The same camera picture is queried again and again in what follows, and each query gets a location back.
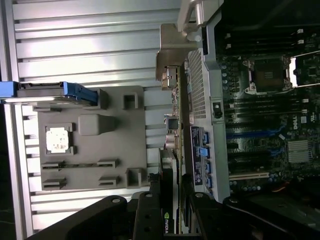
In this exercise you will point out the blue expansion slot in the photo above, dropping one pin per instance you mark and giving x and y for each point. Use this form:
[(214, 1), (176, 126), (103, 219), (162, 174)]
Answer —
[(250, 133)]

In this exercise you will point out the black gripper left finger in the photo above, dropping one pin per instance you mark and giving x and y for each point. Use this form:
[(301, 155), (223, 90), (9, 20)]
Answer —
[(147, 217)]

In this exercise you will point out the hard disk with blue bracket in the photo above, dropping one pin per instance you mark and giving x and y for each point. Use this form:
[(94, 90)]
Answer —
[(37, 90)]

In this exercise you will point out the white expansion slot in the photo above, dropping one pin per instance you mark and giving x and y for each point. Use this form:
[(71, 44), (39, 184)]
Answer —
[(250, 175)]

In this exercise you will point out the silver CPU chip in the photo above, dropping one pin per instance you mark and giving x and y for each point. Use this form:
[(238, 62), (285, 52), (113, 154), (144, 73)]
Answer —
[(57, 140)]

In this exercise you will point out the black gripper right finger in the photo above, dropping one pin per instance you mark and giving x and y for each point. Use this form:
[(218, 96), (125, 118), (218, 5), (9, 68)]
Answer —
[(207, 217)]

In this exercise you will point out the metal socket cover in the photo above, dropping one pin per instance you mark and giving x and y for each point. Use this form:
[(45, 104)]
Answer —
[(293, 72)]

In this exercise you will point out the silver chipset heatsink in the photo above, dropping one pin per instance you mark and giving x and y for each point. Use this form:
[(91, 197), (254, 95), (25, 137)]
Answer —
[(300, 151)]

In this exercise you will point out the green bare RAM stick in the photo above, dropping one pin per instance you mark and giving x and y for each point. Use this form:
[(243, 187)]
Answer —
[(80, 165)]

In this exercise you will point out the grey parts rack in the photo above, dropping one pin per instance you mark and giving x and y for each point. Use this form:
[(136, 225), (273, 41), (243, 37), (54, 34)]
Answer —
[(100, 150)]

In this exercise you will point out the CPU socket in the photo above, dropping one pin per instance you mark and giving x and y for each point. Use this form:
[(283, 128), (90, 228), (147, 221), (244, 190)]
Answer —
[(270, 75)]

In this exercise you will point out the green motherboard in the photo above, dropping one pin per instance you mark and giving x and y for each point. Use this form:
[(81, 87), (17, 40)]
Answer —
[(262, 145)]

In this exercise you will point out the open PC case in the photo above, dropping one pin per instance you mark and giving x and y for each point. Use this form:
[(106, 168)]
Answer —
[(212, 82)]

